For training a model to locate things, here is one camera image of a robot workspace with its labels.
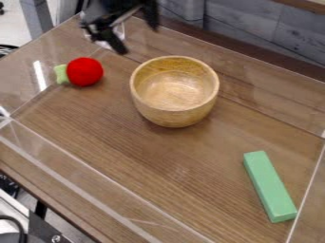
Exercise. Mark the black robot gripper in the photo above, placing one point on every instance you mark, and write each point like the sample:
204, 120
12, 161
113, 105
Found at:
103, 14

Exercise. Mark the red plush fruit green leaf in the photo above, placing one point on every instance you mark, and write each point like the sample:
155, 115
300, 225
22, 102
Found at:
82, 72

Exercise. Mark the wooden bowl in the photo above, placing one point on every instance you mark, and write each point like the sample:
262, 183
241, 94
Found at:
174, 90

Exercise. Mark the green rectangular block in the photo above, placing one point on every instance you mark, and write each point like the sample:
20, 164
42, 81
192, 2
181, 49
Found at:
269, 186

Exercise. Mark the black equipment lower left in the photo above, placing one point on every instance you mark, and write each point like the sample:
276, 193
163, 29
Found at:
22, 225

